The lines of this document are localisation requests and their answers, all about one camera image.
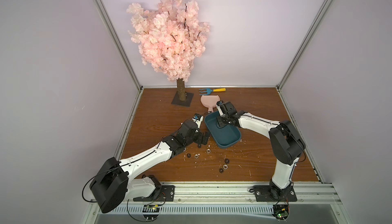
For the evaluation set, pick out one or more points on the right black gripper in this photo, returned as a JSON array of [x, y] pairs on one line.
[[223, 119]]

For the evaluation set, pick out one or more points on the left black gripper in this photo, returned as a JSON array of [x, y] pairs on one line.
[[199, 140]]

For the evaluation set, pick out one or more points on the teal plastic storage box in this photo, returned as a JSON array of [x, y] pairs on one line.
[[225, 136]]

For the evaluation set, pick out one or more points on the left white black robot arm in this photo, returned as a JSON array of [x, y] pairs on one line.
[[116, 180]]

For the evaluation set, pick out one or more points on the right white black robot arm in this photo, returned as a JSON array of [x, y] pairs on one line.
[[286, 142]]

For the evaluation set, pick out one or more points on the pink toy dustpan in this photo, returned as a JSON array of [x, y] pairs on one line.
[[210, 102]]

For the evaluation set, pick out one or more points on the blue yellow toy rake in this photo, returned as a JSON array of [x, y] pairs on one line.
[[208, 91]]

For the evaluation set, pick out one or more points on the left circuit board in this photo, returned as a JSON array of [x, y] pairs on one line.
[[151, 212]]

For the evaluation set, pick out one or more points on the circuit board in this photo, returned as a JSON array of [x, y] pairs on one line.
[[151, 212], [281, 212]]

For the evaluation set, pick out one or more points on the pink artificial blossom tree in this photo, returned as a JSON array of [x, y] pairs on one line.
[[170, 38]]

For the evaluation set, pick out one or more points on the right circuit board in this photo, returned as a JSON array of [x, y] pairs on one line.
[[281, 212]]

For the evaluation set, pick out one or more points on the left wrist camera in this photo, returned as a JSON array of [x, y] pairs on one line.
[[198, 119]]

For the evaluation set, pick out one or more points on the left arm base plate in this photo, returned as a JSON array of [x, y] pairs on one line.
[[164, 193]]

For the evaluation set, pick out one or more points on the aluminium front rail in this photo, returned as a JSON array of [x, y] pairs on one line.
[[220, 192]]

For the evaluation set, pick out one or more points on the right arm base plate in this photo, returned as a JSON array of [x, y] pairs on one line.
[[266, 193]]

